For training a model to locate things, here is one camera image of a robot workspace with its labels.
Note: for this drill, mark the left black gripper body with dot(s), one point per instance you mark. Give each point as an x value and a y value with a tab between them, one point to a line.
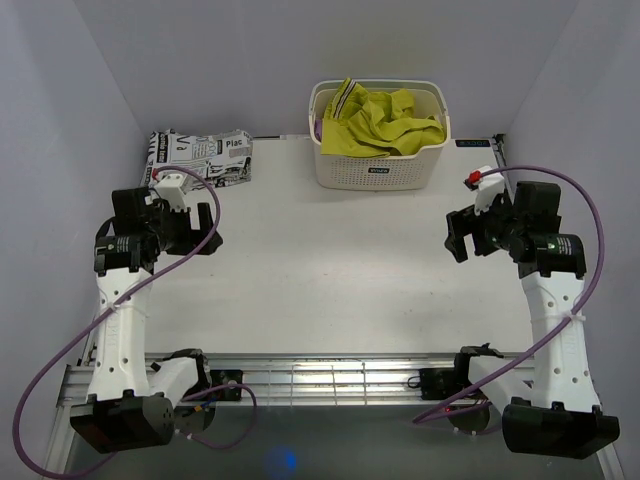
173	228

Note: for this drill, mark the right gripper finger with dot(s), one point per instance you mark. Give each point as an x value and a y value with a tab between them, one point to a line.
460	223
457	247

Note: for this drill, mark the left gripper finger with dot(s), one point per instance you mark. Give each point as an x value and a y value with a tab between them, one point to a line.
209	247
204	217

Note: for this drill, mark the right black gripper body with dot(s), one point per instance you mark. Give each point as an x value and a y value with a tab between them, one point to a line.
494	227

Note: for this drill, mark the yellow-green trousers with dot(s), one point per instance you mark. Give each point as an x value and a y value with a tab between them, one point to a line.
359	123

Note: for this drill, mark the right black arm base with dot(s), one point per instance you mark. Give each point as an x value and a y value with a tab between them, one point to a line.
436	384

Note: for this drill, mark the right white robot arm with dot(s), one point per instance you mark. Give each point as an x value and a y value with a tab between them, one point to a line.
558	414

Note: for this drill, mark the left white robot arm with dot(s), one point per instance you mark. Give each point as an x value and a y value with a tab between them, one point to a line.
125	407

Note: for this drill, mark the folded newspaper print trousers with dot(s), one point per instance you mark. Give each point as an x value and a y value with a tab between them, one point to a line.
222	159

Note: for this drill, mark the cream perforated laundry basket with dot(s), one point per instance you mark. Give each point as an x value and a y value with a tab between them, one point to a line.
380	173

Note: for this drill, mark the purple garment in basket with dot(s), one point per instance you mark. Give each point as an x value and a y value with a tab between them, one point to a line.
318	128

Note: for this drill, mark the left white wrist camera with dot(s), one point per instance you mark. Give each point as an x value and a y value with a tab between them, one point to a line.
172	187

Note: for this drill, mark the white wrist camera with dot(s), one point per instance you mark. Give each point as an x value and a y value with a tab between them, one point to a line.
172	187
487	186

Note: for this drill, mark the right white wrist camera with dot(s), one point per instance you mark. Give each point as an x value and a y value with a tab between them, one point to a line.
487	186

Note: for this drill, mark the aluminium rail frame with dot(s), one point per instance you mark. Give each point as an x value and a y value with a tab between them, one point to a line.
336	298

